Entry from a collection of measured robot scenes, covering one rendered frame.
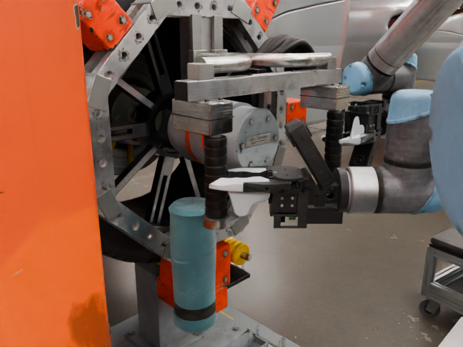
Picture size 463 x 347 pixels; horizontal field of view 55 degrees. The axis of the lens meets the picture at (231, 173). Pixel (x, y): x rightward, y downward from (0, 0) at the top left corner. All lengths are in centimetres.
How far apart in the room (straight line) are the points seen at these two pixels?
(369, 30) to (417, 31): 235
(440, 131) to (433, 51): 299
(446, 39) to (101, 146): 277
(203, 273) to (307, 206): 27
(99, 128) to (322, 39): 101
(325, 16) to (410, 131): 99
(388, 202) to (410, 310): 130
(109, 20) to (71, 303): 49
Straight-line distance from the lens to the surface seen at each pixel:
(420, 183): 72
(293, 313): 185
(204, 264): 86
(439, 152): 30
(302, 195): 68
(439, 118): 30
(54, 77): 41
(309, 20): 156
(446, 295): 186
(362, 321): 187
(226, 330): 137
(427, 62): 331
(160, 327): 126
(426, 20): 99
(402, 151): 71
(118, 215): 88
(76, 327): 50
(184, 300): 90
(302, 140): 67
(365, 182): 70
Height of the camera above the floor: 104
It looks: 17 degrees down
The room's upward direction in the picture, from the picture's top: straight up
